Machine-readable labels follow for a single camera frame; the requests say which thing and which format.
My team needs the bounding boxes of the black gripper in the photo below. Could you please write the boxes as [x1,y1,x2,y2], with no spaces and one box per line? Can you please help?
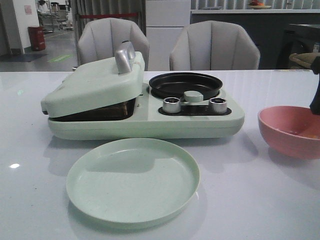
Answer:
[309,56,320,114]

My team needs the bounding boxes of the pink plastic bowl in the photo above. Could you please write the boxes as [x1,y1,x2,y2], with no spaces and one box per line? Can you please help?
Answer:
[258,105,320,160]

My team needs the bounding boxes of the breakfast maker hinged lid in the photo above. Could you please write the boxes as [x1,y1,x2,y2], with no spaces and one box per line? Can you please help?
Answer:
[40,41,145,118]

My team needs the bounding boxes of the bread slice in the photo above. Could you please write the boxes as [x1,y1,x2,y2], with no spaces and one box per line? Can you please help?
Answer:
[49,98,136,122]

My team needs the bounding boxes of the mint green breakfast maker base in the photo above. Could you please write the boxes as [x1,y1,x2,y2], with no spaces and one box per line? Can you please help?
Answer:
[48,80,245,140]

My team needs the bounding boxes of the olive cushion seat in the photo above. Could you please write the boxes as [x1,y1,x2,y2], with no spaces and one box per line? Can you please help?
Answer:
[289,52,317,69]

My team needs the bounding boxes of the dark washing machine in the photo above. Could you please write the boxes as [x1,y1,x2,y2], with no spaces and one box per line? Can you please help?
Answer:
[276,24,320,69]

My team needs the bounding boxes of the dark kitchen counter cabinet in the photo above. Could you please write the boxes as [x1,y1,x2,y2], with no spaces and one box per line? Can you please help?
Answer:
[189,9,320,70]

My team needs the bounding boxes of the right silver control knob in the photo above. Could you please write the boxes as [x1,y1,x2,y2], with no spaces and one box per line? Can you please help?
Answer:
[208,97,228,114]

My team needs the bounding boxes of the silver control knob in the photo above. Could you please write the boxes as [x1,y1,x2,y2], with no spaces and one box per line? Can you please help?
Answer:
[208,97,228,114]
[162,97,181,114]

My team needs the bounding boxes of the fruit plate on counter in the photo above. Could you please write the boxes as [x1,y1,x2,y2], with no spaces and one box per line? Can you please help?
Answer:
[247,0,272,10]

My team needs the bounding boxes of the right beige upholstered chair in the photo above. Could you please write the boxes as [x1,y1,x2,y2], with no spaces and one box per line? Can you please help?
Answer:
[169,20,260,71]

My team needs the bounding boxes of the beige upholstered chair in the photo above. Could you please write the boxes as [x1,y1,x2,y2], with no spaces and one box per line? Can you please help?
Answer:
[169,20,260,71]
[77,17,150,70]

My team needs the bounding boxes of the black round frying pan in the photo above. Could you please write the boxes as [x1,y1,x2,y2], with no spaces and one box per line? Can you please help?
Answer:
[148,72,223,100]

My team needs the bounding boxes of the left silver control knob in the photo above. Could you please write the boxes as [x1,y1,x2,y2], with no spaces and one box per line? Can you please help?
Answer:
[162,97,181,114]

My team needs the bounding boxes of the white refrigerator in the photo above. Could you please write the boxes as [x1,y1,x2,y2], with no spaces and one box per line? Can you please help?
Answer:
[145,0,191,71]

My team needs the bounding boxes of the mint green round plate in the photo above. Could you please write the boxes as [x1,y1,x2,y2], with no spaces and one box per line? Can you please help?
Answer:
[66,138,200,229]

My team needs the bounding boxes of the left beige upholstered chair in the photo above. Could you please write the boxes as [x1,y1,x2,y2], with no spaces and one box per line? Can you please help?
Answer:
[77,17,150,70]

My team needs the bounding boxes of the red barrier belt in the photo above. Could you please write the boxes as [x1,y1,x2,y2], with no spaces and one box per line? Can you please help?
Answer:
[78,12,139,19]

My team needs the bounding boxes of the red trash bin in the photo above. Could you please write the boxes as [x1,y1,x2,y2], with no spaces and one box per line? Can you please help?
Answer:
[27,26,46,51]

